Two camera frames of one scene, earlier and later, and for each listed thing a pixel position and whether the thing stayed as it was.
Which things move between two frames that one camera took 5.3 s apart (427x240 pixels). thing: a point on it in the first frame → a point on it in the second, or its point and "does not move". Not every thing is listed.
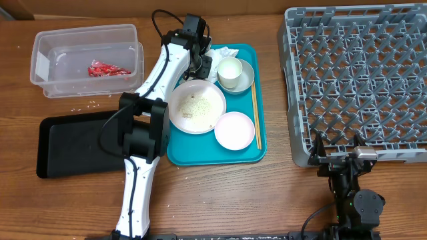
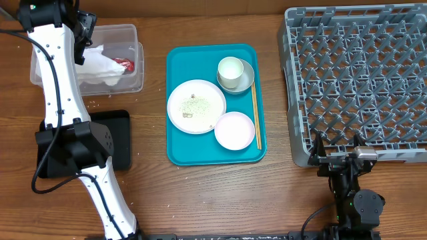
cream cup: (229, 71) does not move
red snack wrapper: (97, 69) → (126, 63)
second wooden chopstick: (257, 116) does not move
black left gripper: (203, 71) → (87, 20)
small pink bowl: (234, 131) does not move
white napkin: (217, 55) → (97, 67)
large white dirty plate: (196, 106) does not move
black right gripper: (329, 168) does not move
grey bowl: (245, 80) does not move
